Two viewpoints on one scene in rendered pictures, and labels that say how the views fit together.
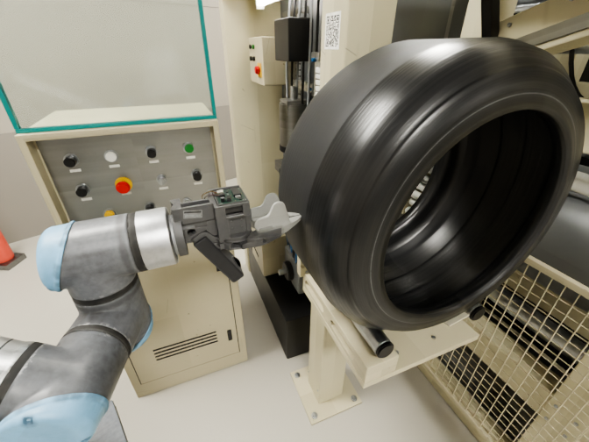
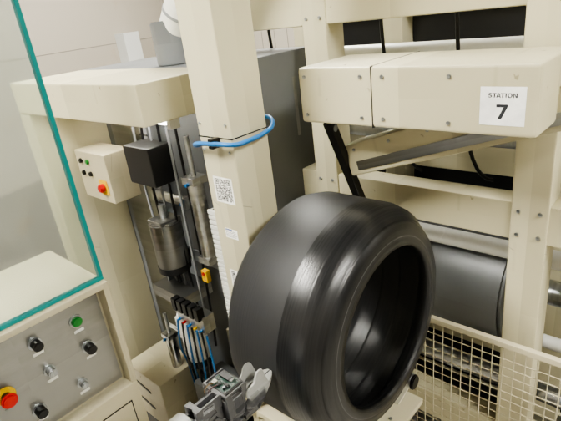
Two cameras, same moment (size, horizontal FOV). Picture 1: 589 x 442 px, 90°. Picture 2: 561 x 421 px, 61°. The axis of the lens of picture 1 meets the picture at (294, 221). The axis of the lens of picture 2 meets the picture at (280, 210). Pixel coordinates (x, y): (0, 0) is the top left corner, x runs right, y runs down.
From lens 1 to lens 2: 61 cm
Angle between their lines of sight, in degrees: 22
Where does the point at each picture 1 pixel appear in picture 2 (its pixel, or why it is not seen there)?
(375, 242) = (336, 372)
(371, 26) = (257, 183)
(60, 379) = not seen: outside the picture
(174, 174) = (63, 357)
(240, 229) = (239, 403)
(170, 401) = not seen: outside the picture
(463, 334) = (411, 404)
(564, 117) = (411, 240)
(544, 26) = (377, 154)
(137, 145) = (17, 343)
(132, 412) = not seen: outside the picture
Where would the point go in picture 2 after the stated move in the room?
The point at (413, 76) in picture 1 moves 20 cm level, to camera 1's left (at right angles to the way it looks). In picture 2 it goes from (324, 259) to (236, 291)
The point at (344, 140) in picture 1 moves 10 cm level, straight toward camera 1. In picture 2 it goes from (294, 311) to (310, 340)
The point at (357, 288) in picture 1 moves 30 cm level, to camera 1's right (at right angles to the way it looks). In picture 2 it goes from (332, 410) to (438, 357)
